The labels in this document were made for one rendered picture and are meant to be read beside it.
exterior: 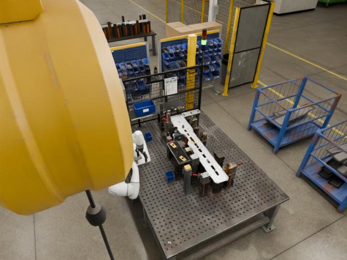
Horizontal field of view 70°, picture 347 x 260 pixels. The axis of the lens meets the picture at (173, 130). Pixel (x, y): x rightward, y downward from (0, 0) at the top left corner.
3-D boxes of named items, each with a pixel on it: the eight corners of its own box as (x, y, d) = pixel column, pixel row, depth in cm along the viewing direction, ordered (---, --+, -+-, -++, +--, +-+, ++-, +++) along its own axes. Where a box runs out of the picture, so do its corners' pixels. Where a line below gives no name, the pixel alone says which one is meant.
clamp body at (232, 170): (235, 186, 307) (239, 166, 284) (224, 190, 303) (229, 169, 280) (230, 180, 315) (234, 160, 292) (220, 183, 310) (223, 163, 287)
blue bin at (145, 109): (155, 111, 376) (155, 104, 367) (136, 116, 366) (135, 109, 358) (152, 106, 387) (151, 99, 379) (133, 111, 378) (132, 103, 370)
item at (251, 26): (224, 96, 605) (237, 7, 479) (221, 94, 615) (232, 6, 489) (257, 87, 639) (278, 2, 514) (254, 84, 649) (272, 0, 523)
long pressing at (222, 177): (232, 178, 280) (232, 177, 279) (214, 184, 273) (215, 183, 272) (180, 113, 378) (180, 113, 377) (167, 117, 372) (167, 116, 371)
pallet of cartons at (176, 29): (201, 64, 749) (204, 17, 664) (217, 75, 694) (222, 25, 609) (166, 72, 706) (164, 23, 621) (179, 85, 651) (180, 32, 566)
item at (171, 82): (177, 93, 396) (177, 75, 376) (164, 96, 389) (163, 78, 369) (177, 92, 397) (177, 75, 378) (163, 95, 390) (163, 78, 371)
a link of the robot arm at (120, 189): (126, 154, 328) (109, 153, 322) (127, 144, 319) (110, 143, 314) (127, 199, 265) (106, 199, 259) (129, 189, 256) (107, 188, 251)
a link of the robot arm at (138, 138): (145, 139, 280) (133, 139, 282) (143, 129, 270) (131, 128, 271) (143, 146, 272) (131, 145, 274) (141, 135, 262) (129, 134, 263)
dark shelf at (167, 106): (185, 107, 390) (185, 106, 388) (129, 121, 363) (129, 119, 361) (179, 100, 406) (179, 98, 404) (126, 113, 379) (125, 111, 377)
